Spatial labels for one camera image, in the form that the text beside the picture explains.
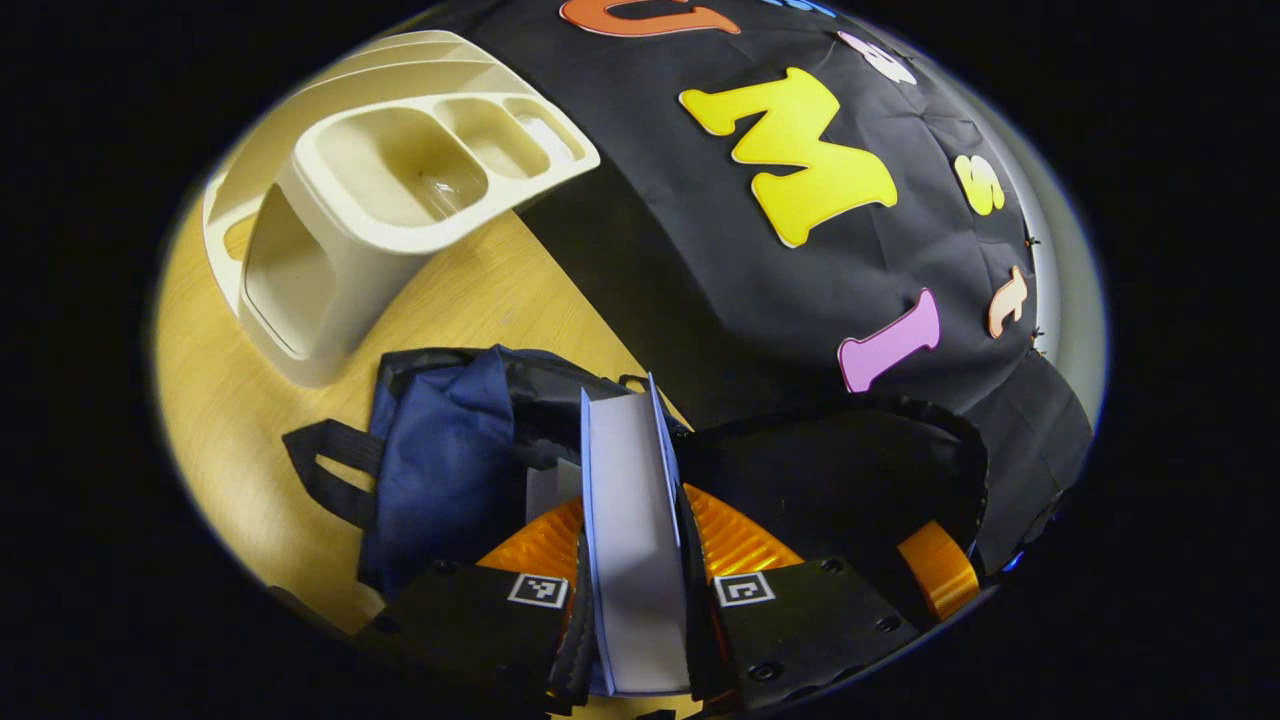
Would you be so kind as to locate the blue-grey thick book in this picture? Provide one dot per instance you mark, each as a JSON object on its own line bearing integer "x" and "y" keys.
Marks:
{"x": 630, "y": 540}

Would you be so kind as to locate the black backdrop cloth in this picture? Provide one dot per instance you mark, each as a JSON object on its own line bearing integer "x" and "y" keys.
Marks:
{"x": 680, "y": 280}

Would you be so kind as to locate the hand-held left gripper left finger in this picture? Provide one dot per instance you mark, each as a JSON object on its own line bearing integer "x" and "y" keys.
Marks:
{"x": 470, "y": 620}

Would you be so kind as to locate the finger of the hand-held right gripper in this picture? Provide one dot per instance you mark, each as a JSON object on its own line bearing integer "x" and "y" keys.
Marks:
{"x": 940, "y": 570}

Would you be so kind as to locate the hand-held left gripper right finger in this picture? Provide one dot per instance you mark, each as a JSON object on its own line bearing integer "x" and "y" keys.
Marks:
{"x": 810, "y": 630}

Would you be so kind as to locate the blue schoolbag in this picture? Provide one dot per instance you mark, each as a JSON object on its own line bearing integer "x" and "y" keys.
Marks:
{"x": 440, "y": 470}

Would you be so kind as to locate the white book grey patterned cover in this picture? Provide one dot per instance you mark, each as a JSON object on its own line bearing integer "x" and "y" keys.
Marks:
{"x": 550, "y": 490}

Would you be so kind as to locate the white plastic bookshelf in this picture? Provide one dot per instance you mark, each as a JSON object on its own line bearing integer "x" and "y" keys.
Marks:
{"x": 340, "y": 290}

